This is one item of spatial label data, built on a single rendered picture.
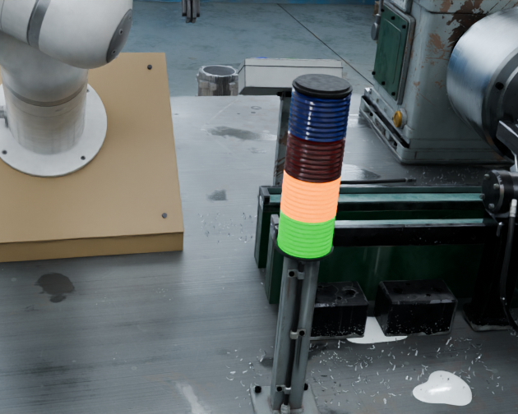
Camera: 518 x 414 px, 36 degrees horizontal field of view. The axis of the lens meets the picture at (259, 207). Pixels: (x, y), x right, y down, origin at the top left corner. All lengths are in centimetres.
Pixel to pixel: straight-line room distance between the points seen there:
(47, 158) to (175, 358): 41
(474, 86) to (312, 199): 69
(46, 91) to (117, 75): 30
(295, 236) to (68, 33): 35
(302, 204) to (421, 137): 91
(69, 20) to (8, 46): 15
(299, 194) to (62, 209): 56
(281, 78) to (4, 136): 46
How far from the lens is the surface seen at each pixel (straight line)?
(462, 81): 149
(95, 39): 95
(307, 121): 78
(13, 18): 98
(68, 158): 130
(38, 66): 109
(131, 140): 133
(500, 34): 147
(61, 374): 105
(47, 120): 119
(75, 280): 123
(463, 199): 132
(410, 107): 170
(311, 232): 83
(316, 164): 80
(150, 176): 131
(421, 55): 166
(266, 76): 135
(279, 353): 94
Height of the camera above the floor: 146
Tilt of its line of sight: 27 degrees down
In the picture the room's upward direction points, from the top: 5 degrees clockwise
